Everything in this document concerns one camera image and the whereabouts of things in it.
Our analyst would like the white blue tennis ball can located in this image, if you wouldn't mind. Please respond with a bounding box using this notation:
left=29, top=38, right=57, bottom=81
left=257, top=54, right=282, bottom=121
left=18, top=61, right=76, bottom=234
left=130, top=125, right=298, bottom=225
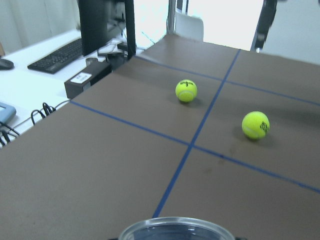
left=118, top=216, right=235, bottom=240

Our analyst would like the Wilson yellow tennis ball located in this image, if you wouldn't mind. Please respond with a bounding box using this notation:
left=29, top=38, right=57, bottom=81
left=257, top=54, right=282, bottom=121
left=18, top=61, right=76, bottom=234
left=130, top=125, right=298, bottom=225
left=175, top=79, right=198, bottom=103

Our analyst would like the Roland Garros yellow tennis ball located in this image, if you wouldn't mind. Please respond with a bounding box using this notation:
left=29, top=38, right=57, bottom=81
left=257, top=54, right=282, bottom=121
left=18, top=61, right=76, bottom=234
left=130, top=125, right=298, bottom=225
left=241, top=111, right=270, bottom=140

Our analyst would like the brown paper table cover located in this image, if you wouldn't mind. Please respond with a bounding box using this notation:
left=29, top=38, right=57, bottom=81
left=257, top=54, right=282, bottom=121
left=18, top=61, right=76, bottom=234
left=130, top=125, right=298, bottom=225
left=0, top=35, right=320, bottom=240

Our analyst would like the black box with label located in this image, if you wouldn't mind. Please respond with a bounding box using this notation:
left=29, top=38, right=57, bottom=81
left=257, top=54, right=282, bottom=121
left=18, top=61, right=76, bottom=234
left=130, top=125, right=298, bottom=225
left=64, top=61, right=112, bottom=99

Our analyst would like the black computer monitor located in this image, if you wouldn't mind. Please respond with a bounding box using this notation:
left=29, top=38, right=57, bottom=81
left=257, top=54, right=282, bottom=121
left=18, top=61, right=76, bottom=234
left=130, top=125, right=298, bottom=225
left=77, top=0, right=136, bottom=59

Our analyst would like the black keyboard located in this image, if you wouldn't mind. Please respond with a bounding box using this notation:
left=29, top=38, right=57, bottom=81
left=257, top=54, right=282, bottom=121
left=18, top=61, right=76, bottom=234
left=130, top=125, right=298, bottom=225
left=27, top=38, right=83, bottom=74

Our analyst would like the black computer mouse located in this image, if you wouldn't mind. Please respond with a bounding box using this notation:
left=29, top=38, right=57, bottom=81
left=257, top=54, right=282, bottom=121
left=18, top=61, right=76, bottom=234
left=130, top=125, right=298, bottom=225
left=0, top=58, right=15, bottom=71

